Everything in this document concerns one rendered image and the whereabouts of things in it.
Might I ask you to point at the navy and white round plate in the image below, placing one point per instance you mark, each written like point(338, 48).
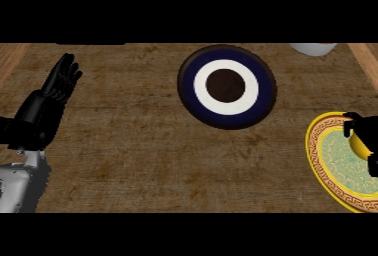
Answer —
point(226, 86)

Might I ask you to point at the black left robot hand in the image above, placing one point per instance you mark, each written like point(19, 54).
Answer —
point(41, 110)

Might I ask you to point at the yellow rimmed green plate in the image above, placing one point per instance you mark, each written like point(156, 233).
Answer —
point(339, 166)

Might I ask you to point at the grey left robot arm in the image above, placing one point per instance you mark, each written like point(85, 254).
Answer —
point(16, 186)

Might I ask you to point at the white bowl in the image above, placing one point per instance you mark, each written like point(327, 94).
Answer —
point(311, 48)

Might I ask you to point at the brown placemat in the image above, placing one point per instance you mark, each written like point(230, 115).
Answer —
point(186, 160)

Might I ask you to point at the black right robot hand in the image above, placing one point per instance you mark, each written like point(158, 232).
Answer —
point(366, 133)

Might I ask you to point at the yellow lemon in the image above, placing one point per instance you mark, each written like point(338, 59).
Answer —
point(357, 146)

